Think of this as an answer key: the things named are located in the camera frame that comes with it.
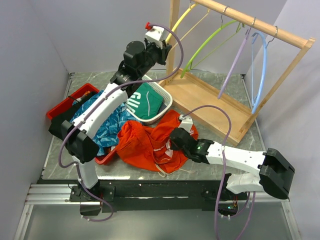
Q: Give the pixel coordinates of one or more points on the blue plastic hanger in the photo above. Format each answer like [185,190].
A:
[255,99]

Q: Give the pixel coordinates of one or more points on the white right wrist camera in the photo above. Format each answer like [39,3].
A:
[186,123]

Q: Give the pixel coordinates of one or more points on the wooden clothes rack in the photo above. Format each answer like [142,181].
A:
[188,91]

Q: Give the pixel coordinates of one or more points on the white perforated plastic basket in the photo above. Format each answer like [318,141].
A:
[167,102]

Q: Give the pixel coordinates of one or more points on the red plastic tray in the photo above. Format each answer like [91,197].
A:
[62,107]

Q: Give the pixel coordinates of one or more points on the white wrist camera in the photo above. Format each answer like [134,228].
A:
[186,123]
[155,35]

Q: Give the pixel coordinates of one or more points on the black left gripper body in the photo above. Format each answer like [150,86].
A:
[154,55]

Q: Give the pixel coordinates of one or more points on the green shorts with white letters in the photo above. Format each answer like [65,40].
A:
[145,102]

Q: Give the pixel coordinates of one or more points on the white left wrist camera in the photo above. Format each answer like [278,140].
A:
[155,35]

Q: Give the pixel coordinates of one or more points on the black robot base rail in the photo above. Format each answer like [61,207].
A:
[143,195]

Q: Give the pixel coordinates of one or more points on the purple plastic hanger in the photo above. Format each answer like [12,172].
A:
[224,85]

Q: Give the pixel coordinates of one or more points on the black garment in tray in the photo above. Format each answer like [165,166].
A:
[61,123]

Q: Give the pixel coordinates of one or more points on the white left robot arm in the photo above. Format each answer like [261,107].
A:
[138,58]

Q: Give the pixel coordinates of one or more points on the orange drawstring shorts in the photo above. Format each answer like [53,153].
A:
[149,148]

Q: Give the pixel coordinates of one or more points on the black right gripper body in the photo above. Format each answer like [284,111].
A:
[174,147]

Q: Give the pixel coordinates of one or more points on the blue patterned shorts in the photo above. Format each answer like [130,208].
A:
[107,134]

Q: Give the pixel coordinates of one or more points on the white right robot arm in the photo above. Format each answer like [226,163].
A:
[264,171]

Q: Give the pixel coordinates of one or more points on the yellow plastic hanger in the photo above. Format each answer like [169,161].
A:
[182,17]

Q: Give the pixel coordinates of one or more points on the green plastic hanger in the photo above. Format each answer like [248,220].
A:
[191,65]

